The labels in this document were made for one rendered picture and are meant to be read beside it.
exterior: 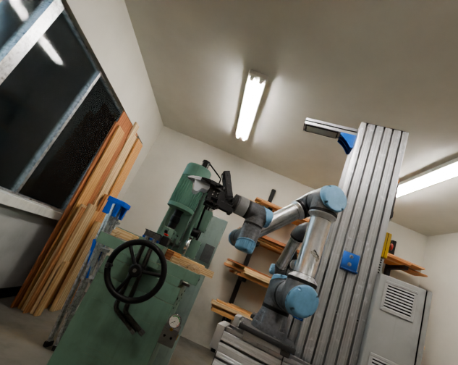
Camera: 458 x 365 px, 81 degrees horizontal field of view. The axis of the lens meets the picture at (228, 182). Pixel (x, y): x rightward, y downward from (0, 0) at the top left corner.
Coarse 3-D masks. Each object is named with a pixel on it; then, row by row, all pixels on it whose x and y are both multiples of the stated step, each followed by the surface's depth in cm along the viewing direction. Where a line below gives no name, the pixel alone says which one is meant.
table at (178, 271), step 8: (104, 232) 147; (96, 240) 145; (104, 240) 145; (112, 240) 146; (120, 240) 146; (112, 248) 145; (128, 248) 145; (128, 256) 135; (152, 264) 135; (160, 264) 138; (168, 264) 144; (176, 264) 144; (168, 272) 143; (176, 272) 143; (184, 272) 143; (192, 272) 144; (184, 280) 142; (192, 280) 143
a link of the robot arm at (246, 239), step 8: (248, 224) 102; (256, 224) 101; (240, 232) 102; (248, 232) 100; (256, 232) 101; (240, 240) 100; (248, 240) 99; (256, 240) 101; (240, 248) 99; (248, 248) 99
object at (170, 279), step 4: (120, 252) 144; (116, 256) 143; (120, 256) 143; (124, 256) 144; (120, 260) 143; (124, 260) 143; (128, 260) 143; (128, 264) 143; (148, 268) 143; (156, 272) 142; (160, 272) 143; (168, 276) 142; (172, 276) 142; (168, 280) 142; (172, 280) 142; (176, 280) 142; (180, 280) 142; (172, 284) 141; (176, 284) 141; (180, 284) 153
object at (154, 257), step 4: (140, 236) 138; (156, 244) 138; (136, 248) 136; (164, 248) 141; (136, 252) 136; (144, 252) 136; (152, 252) 136; (164, 252) 146; (144, 256) 135; (152, 256) 136; (156, 256) 136; (152, 260) 135; (156, 260) 135
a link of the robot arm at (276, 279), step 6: (276, 276) 114; (282, 276) 113; (270, 282) 116; (276, 282) 112; (270, 288) 113; (276, 288) 108; (270, 294) 112; (264, 300) 113; (270, 300) 110; (276, 306) 108
